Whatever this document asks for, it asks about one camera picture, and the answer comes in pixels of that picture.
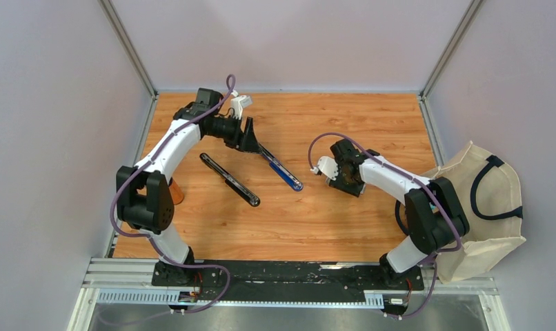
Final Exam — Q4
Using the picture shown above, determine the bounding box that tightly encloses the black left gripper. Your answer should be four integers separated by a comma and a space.
205, 113, 261, 154

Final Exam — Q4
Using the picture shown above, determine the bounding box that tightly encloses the blue stapler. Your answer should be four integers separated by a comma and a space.
259, 144, 304, 192

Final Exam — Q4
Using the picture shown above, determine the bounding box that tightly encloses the black stapler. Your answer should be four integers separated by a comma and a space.
199, 152, 261, 207

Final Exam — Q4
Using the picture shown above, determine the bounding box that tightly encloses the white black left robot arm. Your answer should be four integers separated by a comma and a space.
111, 88, 260, 286

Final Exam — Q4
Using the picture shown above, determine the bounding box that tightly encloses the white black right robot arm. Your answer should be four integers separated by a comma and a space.
313, 139, 470, 289

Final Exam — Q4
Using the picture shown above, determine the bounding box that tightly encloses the orange round object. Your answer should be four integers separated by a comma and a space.
168, 179, 185, 205

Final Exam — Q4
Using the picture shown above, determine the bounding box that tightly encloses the beige tote bag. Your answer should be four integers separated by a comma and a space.
424, 142, 526, 283

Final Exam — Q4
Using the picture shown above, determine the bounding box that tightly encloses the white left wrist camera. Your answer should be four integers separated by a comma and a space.
230, 91, 252, 119

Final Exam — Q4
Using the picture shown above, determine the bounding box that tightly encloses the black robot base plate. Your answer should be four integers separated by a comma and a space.
151, 260, 424, 303

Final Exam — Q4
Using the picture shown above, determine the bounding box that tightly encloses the aluminium frame rail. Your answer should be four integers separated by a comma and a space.
81, 258, 499, 309

